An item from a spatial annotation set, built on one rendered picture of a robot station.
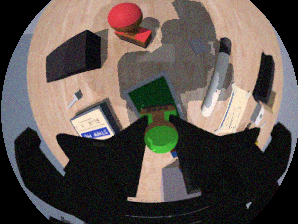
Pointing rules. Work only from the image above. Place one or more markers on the tan cube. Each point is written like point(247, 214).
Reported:
point(271, 103)

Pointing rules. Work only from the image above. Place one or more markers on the blue and brown rubber stamp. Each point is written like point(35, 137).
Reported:
point(174, 154)

